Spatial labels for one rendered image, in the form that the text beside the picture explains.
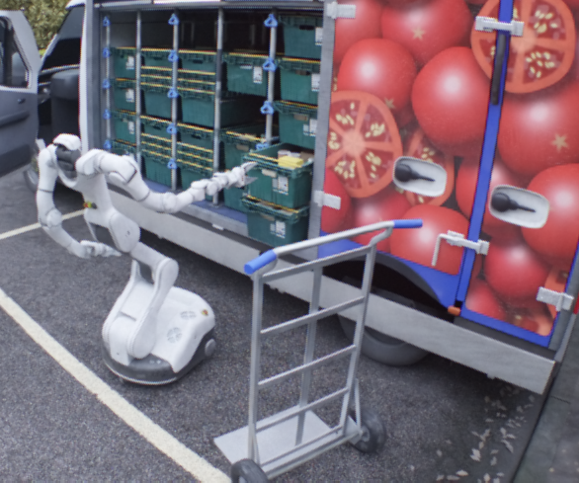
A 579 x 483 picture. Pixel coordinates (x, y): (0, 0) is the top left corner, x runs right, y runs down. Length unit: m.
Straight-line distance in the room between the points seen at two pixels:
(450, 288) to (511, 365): 0.53
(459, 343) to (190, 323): 1.46
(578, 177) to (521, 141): 0.31
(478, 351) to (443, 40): 1.58
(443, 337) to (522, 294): 0.53
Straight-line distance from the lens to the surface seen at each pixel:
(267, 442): 2.65
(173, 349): 2.84
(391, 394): 3.04
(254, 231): 3.17
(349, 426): 2.62
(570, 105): 2.35
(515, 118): 2.39
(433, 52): 2.50
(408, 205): 2.65
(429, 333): 2.87
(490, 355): 2.80
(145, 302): 2.82
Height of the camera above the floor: 1.92
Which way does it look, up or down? 21 degrees down
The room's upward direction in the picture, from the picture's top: 3 degrees clockwise
